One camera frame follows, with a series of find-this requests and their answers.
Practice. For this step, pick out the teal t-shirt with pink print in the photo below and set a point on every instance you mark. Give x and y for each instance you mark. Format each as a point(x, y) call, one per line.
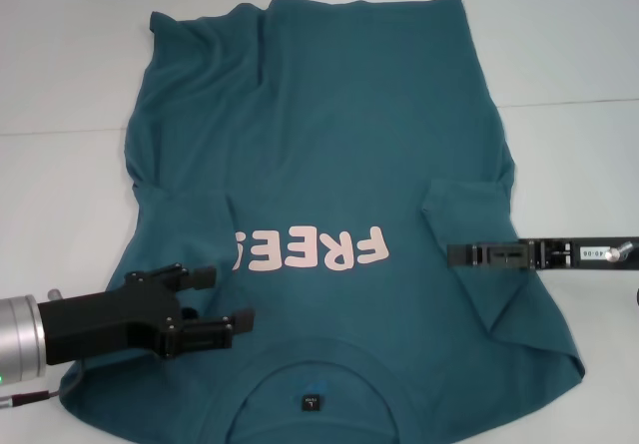
point(329, 139)

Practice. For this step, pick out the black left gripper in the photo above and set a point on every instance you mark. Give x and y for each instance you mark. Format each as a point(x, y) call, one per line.
point(95, 326)

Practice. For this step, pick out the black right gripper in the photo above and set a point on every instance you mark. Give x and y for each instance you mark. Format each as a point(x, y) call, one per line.
point(569, 254)

